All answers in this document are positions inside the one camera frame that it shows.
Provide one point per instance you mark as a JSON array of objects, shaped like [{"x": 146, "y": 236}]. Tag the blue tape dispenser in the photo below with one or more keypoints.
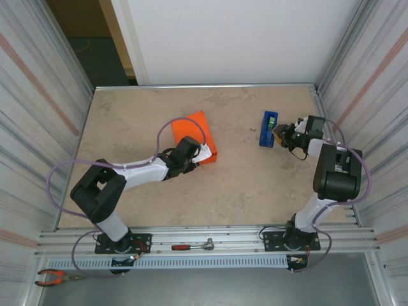
[{"x": 264, "y": 135}]

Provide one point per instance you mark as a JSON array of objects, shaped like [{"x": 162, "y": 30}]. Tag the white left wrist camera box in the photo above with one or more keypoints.
[{"x": 203, "y": 153}]

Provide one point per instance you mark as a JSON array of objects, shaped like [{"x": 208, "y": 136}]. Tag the aluminium mounting rail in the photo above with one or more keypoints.
[{"x": 223, "y": 232}]

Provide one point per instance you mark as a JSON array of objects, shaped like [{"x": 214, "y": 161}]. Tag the green tape roll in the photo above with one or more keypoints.
[{"x": 271, "y": 122}]

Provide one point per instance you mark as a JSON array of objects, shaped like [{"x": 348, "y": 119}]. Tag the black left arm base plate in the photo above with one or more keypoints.
[{"x": 143, "y": 239}]

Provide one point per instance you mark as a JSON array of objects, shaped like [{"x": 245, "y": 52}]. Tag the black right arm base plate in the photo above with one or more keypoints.
[{"x": 274, "y": 240}]

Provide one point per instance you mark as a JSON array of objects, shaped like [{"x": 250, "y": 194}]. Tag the orange cloth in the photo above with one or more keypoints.
[{"x": 189, "y": 127}]

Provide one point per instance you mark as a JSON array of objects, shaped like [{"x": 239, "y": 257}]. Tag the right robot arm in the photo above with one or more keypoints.
[{"x": 338, "y": 181}]

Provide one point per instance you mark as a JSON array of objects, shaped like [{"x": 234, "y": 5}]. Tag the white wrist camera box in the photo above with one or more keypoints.
[
  {"x": 301, "y": 125},
  {"x": 203, "y": 153}
]

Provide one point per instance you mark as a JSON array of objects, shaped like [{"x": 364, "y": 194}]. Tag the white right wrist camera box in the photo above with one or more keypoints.
[{"x": 301, "y": 125}]

